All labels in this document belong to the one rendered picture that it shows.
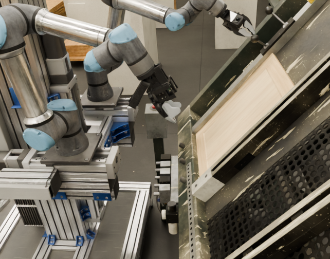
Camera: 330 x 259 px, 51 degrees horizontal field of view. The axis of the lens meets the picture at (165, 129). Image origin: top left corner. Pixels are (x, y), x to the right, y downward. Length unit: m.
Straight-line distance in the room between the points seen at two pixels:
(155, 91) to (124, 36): 0.19
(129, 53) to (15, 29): 0.44
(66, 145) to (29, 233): 1.06
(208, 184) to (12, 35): 0.90
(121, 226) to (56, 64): 1.15
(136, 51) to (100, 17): 2.98
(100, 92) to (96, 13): 2.16
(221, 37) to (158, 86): 4.44
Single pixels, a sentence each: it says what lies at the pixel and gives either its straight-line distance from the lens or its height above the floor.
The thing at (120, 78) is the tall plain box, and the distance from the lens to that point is 4.24.
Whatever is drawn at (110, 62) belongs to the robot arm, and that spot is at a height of 1.54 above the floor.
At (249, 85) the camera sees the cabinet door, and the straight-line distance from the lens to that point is 1.70.
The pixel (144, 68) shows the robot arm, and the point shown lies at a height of 1.52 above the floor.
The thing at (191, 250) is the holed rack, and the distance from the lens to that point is 1.33.
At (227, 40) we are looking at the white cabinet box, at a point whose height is 0.12.
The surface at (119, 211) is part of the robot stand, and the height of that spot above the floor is 0.21.
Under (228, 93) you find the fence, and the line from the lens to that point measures 1.77.
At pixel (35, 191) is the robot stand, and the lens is 1.64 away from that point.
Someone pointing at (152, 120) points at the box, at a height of 0.88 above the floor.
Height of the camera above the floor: 1.94
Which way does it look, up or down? 33 degrees down
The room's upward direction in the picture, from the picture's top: 5 degrees counter-clockwise
